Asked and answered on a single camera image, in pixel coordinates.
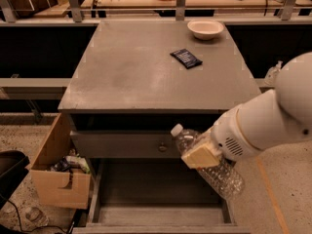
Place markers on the white bowl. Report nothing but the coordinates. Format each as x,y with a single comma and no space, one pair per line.
205,29

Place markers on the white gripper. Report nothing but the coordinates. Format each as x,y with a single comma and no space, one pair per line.
228,135

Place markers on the clear plastic water bottle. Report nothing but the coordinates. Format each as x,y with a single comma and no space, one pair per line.
223,179

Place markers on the grey wooden drawer cabinet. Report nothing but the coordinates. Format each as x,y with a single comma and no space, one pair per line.
127,80

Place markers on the metal railing frame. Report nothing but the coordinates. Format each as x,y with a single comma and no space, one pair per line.
229,11

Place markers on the cardboard box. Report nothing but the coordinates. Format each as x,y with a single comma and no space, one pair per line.
68,189

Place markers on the plastic bottle on floor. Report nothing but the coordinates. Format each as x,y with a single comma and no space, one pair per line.
36,216

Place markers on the hand sanitizer pump bottle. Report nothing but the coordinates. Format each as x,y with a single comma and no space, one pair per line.
272,73

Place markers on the black bin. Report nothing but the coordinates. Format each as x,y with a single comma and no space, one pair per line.
13,170

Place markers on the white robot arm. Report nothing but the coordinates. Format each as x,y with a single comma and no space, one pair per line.
281,115

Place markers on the closed grey top drawer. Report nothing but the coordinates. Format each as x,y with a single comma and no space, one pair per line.
127,144

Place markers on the open grey middle drawer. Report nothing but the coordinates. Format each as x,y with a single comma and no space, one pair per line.
134,196

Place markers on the dark blue snack packet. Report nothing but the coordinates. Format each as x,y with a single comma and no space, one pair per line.
187,59

